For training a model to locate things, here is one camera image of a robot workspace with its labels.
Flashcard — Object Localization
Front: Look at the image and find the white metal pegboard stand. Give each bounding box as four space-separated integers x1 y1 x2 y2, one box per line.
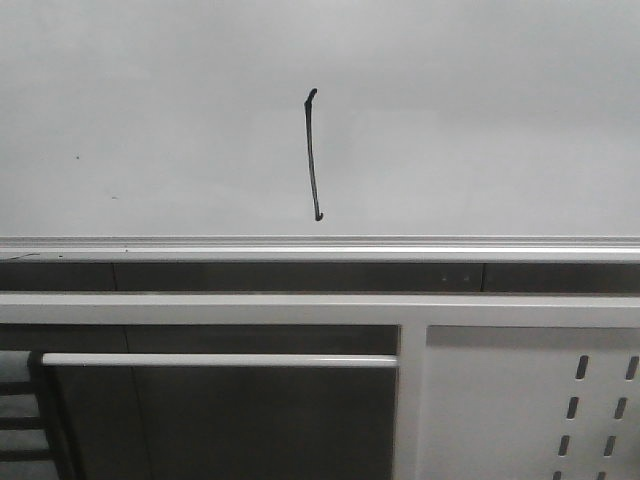
1 294 639 479

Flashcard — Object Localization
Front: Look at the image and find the black slatted chair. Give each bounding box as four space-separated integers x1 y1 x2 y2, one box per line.
1 350 78 479

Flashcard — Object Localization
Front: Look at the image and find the white whiteboard with aluminium frame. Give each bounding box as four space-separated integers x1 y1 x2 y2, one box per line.
1 1 639 263

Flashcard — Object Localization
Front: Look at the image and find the white horizontal rail bar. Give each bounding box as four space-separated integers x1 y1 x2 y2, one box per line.
42 353 398 368

